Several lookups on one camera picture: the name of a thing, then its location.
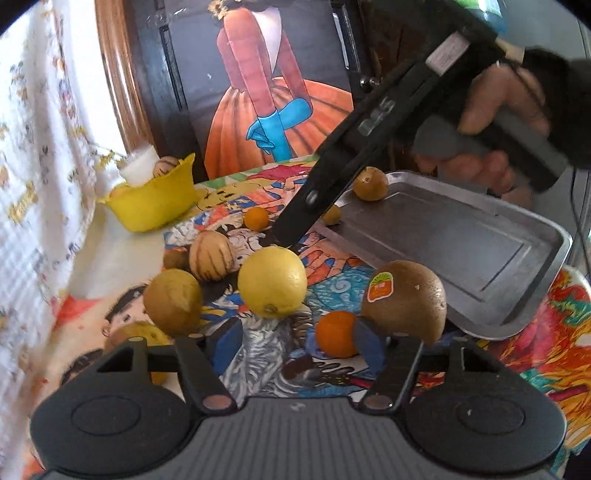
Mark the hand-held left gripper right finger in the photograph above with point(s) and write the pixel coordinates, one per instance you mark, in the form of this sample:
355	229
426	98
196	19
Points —
369	341

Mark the person's right hand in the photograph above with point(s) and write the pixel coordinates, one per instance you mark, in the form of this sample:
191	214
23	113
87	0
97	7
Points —
508	90

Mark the yellow lemon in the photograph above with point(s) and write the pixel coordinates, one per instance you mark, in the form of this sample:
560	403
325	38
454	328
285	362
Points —
272	281

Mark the small olive green fruit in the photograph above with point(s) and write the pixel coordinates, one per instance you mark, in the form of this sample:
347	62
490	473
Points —
175	258

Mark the small striped pepino melon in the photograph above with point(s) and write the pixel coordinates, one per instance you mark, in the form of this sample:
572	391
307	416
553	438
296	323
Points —
166	167

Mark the metal cabinet knob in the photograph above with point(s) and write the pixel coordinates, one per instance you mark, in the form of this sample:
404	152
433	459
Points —
369	82

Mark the poster of orange dress figure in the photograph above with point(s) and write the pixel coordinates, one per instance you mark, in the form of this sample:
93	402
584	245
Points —
258	92

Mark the white jar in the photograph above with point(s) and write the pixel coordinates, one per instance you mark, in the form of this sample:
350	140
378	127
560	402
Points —
138	166

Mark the small yellow brown fruit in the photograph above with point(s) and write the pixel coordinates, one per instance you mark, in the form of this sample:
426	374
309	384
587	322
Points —
332	215

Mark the pale yellow round fruit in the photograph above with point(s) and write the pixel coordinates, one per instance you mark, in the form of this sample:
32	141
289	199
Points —
134	331

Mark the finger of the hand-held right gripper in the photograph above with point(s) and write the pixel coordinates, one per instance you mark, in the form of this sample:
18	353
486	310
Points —
307	198

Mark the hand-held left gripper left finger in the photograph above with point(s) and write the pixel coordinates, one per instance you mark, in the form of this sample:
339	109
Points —
225	344

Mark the colourful cartoon printed mat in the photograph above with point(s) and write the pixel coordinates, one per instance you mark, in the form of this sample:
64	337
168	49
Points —
332	272

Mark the brown wooden post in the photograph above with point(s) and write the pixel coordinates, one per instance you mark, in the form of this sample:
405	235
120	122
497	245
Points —
115	69

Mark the yellow plastic bowl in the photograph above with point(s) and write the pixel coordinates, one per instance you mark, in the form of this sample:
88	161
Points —
157	203

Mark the large yellow brown fruit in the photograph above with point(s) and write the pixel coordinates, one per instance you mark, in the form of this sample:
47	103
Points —
173	302

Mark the blue green object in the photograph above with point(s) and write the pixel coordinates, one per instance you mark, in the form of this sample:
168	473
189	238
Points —
489	11

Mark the round brown fruit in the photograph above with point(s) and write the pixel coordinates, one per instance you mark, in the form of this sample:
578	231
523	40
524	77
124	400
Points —
371	184

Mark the white patterned curtain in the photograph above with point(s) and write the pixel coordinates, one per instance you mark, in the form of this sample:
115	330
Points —
41	161

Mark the brown kiwi with sticker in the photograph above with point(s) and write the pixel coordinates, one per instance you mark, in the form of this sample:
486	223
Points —
411	300

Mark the yellow flower sprig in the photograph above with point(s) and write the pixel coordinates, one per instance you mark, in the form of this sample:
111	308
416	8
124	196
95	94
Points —
108	158

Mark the orange mandarin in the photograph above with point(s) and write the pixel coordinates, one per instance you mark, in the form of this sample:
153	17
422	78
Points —
334	334

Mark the person's right forearm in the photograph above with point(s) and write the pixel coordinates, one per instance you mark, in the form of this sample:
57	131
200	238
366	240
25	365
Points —
563	92

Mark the metal tray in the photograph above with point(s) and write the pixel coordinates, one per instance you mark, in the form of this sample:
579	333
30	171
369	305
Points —
443	235

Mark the small orange kumquat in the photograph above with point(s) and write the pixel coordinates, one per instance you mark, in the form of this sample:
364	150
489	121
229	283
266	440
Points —
256	218

